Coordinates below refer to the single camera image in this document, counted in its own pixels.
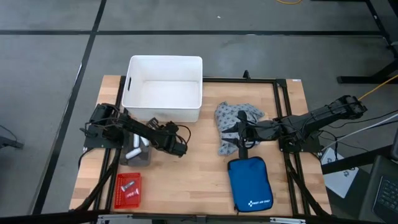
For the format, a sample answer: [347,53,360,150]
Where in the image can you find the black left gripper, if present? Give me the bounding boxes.
[146,117,188,157]

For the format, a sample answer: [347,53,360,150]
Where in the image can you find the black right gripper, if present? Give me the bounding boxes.
[221,110,280,159]

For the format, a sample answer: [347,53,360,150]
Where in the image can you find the grey patterned cloth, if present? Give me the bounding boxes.
[214,101,266,156]

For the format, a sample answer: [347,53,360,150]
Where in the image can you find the white PVC pipe fitting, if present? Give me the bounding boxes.
[125,148,143,160]

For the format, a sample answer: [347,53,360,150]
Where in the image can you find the white plastic storage bin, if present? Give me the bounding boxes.
[121,55,203,123]

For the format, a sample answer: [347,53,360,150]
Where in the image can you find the red plastic mesh basket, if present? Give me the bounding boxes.
[113,172,142,209]

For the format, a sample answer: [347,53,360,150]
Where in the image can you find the dark grey mesh tray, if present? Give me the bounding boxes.
[119,126,153,167]

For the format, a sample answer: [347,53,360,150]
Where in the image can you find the blue first aid pouch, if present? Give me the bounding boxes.
[227,156,274,214]

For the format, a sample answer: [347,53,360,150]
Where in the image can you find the white cardboard box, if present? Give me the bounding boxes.
[320,147,360,199]

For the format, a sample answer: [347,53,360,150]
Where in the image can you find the black desk crossbar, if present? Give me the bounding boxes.
[322,143,396,175]

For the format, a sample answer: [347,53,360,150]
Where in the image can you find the black desk stand leg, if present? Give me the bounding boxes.
[337,0,398,85]

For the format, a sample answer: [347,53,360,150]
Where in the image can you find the black desk foot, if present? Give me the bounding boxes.
[0,135,24,150]

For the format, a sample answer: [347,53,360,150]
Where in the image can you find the black laptop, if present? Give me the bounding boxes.
[357,155,398,224]

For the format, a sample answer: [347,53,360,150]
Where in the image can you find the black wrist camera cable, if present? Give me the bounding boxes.
[177,124,192,147]

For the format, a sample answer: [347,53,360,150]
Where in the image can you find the black aluminium table frame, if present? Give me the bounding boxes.
[70,76,332,218]

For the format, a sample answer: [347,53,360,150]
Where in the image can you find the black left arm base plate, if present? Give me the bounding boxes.
[83,123,125,149]

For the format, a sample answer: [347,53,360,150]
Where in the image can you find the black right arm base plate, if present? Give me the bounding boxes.
[278,133,323,153]

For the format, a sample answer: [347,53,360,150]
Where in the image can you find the silver metal bracket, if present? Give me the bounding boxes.
[96,213,133,224]
[269,217,307,224]

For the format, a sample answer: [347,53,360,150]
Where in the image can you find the black power cables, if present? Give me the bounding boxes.
[320,116,398,153]

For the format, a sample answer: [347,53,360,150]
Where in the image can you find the white cable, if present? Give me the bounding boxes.
[323,112,398,150]

